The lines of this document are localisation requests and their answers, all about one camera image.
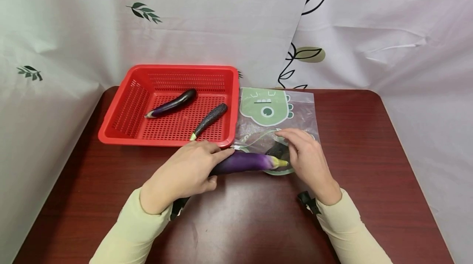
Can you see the person's right hand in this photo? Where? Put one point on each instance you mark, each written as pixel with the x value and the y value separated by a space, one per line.
pixel 310 161

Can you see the person's left hand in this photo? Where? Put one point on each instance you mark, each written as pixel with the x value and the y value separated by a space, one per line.
pixel 181 177

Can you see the person's left index finger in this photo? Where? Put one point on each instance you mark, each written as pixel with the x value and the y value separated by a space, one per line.
pixel 221 155

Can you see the person's right index finger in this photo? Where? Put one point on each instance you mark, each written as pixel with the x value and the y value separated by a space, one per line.
pixel 295 134

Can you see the person's right thumb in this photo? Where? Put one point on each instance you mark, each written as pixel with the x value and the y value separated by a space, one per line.
pixel 293 158

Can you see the person's left thumb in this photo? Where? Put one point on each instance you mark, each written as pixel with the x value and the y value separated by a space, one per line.
pixel 212 184

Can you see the person's left fingers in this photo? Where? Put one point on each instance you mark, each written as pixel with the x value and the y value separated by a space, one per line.
pixel 208 145

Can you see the light purple eggplant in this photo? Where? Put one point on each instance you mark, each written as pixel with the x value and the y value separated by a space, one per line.
pixel 245 162

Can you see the clear bag green monster print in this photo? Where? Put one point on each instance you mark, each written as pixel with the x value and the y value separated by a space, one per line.
pixel 264 106

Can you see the person's left forearm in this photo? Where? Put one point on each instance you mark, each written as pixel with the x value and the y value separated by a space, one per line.
pixel 129 235

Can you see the person's right forearm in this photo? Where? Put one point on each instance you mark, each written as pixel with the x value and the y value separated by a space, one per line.
pixel 351 235

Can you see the dark speckled slim eggplant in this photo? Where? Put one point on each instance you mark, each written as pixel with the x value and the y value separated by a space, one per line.
pixel 210 119

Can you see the black wrist band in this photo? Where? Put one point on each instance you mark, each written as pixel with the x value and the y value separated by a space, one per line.
pixel 179 207
pixel 308 201

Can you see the red plastic mesh basket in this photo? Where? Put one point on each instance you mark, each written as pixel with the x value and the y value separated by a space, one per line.
pixel 166 130

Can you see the dark purple glossy eggplant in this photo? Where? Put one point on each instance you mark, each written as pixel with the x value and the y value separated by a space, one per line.
pixel 173 104

